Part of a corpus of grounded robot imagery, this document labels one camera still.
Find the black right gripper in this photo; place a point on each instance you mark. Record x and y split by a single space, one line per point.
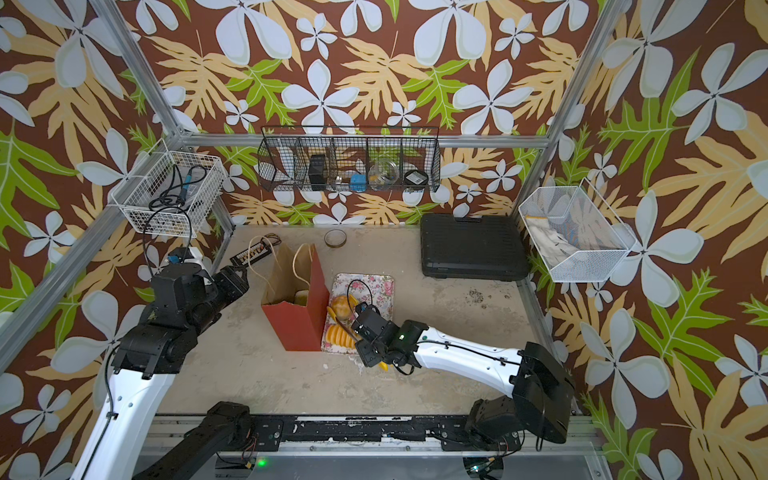
363 348

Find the ridged yellow striped bread loaf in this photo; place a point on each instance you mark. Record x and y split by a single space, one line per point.
337 336

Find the round golden bread roll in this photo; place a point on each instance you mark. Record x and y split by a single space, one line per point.
343 307

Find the red brown paper bag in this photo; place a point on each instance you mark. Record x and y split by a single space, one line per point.
298 328

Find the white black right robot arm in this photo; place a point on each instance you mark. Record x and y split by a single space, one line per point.
536 390

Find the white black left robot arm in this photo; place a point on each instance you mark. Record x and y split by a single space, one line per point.
149 357

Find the clear tape roll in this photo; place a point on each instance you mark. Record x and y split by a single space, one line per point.
335 238

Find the black plastic tool case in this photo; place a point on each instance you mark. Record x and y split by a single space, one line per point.
482 248

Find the black power strip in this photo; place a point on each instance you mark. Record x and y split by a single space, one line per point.
251 255

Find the blue small box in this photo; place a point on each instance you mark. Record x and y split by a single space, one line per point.
358 183

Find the clear glass jar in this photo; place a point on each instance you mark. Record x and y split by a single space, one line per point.
383 174

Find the black square gadget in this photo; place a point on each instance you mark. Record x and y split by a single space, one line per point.
415 179

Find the black device in basket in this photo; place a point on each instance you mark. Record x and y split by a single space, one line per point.
317 172

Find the white mesh basket right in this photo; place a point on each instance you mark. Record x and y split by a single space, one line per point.
578 235

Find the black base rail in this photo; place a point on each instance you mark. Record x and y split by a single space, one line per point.
229 426

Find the black wire wall basket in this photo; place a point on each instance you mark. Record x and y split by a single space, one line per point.
284 153

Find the white wire basket left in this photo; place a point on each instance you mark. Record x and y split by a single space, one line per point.
174 197

